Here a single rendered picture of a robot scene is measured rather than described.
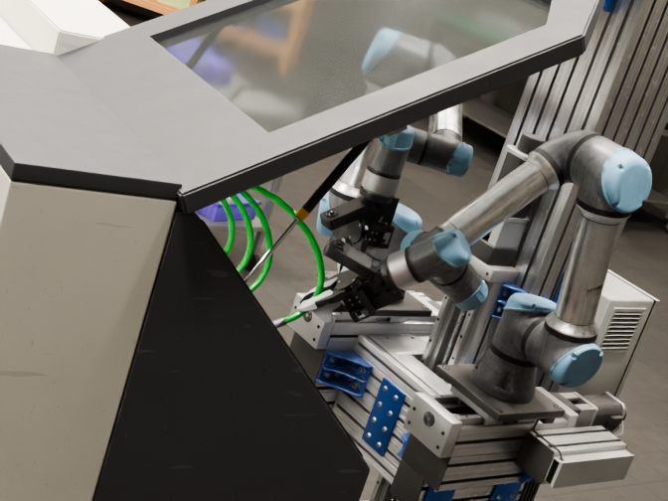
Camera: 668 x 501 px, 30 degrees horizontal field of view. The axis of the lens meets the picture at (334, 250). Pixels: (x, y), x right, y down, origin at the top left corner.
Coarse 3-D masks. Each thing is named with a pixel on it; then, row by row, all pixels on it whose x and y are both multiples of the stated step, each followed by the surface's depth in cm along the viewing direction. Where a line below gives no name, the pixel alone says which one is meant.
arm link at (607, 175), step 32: (576, 160) 255; (608, 160) 249; (640, 160) 249; (608, 192) 248; (640, 192) 251; (608, 224) 255; (576, 256) 260; (608, 256) 259; (576, 288) 261; (544, 320) 273; (576, 320) 264; (544, 352) 268; (576, 352) 263; (576, 384) 268
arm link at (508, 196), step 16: (544, 144) 262; (560, 144) 259; (528, 160) 262; (544, 160) 259; (560, 160) 259; (512, 176) 260; (528, 176) 259; (544, 176) 259; (560, 176) 260; (496, 192) 258; (512, 192) 258; (528, 192) 259; (544, 192) 262; (464, 208) 258; (480, 208) 257; (496, 208) 257; (512, 208) 258; (448, 224) 256; (464, 224) 255; (480, 224) 256; (496, 224) 258; (416, 240) 256
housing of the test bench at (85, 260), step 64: (0, 64) 234; (0, 128) 198; (64, 128) 208; (0, 192) 189; (64, 192) 191; (128, 192) 196; (0, 256) 190; (64, 256) 196; (128, 256) 201; (0, 320) 195; (64, 320) 201; (128, 320) 207; (0, 384) 200; (64, 384) 206; (0, 448) 205; (64, 448) 211
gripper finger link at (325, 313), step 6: (324, 294) 247; (330, 294) 245; (306, 300) 249; (312, 300) 248; (300, 306) 250; (306, 306) 248; (312, 306) 247; (324, 306) 248; (330, 306) 248; (336, 306) 248; (318, 312) 249; (324, 312) 249; (330, 312) 248; (324, 318) 249; (330, 318) 249
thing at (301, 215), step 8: (360, 144) 216; (352, 152) 216; (360, 152) 217; (344, 160) 216; (352, 160) 216; (336, 168) 217; (344, 168) 217; (328, 176) 217; (336, 176) 217; (328, 184) 217; (320, 192) 217; (312, 200) 217; (320, 200) 218; (304, 208) 217; (312, 208) 217; (296, 216) 218; (304, 216) 217; (296, 224) 218; (288, 232) 218; (280, 240) 218; (272, 248) 218; (264, 256) 219; (256, 264) 219; (248, 280) 219
